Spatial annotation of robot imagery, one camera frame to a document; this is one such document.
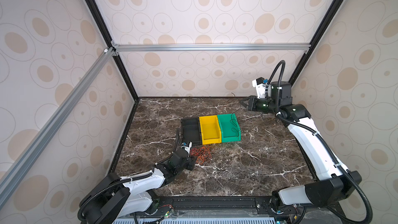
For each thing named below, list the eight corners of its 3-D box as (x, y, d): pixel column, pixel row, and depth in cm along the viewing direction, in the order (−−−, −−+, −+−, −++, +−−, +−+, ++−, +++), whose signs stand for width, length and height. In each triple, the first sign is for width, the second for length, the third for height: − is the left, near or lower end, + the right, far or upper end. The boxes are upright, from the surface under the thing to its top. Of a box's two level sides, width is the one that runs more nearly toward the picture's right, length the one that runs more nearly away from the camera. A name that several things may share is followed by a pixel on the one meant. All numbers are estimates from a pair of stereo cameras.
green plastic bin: (221, 143, 97) (223, 137, 91) (217, 121, 108) (218, 114, 102) (240, 141, 98) (242, 135, 92) (233, 120, 109) (235, 113, 103)
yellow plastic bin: (202, 146, 96) (202, 140, 90) (199, 121, 109) (199, 114, 103) (221, 144, 97) (223, 137, 91) (216, 119, 110) (217, 112, 104)
